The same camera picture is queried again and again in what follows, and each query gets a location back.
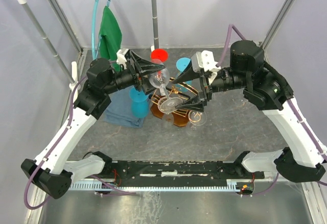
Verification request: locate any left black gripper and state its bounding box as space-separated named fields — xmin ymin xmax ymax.
xmin=103 ymin=51 xmax=166 ymax=95

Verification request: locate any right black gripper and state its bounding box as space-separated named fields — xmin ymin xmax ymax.
xmin=173 ymin=55 xmax=251 ymax=113

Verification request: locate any clear wine glass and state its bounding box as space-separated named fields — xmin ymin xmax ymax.
xmin=188 ymin=111 xmax=207 ymax=131
xmin=162 ymin=109 xmax=174 ymax=126
xmin=149 ymin=68 xmax=182 ymax=113

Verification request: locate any blue wine glass back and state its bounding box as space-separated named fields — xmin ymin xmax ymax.
xmin=176 ymin=57 xmax=191 ymax=94

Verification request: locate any blue wine glass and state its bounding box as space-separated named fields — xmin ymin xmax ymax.
xmin=129 ymin=87 xmax=149 ymax=118
xmin=176 ymin=57 xmax=191 ymax=94

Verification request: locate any blue wine glass front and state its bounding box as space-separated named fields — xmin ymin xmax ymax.
xmin=129 ymin=87 xmax=149 ymax=118

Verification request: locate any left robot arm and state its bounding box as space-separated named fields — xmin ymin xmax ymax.
xmin=21 ymin=49 xmax=165 ymax=199

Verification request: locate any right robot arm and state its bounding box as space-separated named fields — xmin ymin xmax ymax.
xmin=174 ymin=40 xmax=326 ymax=183

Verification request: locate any red wine glass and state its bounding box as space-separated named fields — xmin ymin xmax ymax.
xmin=150 ymin=48 xmax=169 ymax=63

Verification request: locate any clear wine glass front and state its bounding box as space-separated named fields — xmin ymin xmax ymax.
xmin=188 ymin=111 xmax=207 ymax=131

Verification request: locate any folded blue cloth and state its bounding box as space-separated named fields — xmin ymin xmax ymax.
xmin=104 ymin=89 xmax=144 ymax=128

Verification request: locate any green cloth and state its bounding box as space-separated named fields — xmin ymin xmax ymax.
xmin=99 ymin=6 xmax=122 ymax=71

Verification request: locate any teal clothes hanger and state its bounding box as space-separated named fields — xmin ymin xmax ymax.
xmin=91 ymin=0 xmax=111 ymax=59

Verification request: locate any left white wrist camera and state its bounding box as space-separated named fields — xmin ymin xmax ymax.
xmin=116 ymin=48 xmax=130 ymax=66

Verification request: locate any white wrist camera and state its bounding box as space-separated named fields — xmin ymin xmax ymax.
xmin=191 ymin=50 xmax=221 ymax=73
xmin=116 ymin=48 xmax=130 ymax=66

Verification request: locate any gold wire wine glass rack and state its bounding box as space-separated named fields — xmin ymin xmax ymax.
xmin=150 ymin=86 xmax=207 ymax=128

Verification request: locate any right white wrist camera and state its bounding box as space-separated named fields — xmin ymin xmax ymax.
xmin=191 ymin=50 xmax=221 ymax=73

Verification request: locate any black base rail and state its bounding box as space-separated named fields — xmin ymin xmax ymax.
xmin=99 ymin=160 xmax=264 ymax=188

